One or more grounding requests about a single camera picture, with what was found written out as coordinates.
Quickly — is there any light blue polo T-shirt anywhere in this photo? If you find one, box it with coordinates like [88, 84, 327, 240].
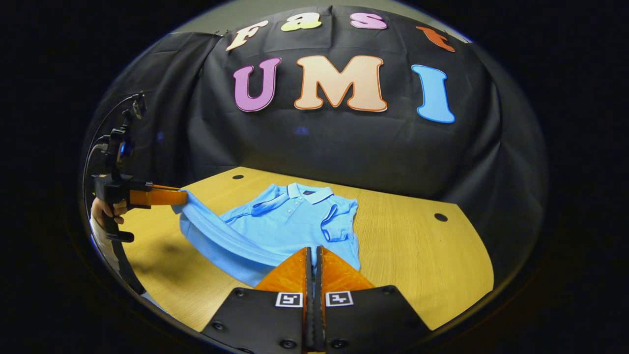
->
[171, 183, 362, 287]

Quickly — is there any black backdrop cloth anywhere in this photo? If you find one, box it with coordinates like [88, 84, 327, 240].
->
[81, 5, 548, 276]

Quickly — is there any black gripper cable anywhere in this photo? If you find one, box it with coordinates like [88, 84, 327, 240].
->
[82, 92, 147, 295]

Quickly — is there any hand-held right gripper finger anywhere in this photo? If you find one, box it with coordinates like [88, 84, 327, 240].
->
[200, 247, 313, 354]
[314, 246, 433, 354]

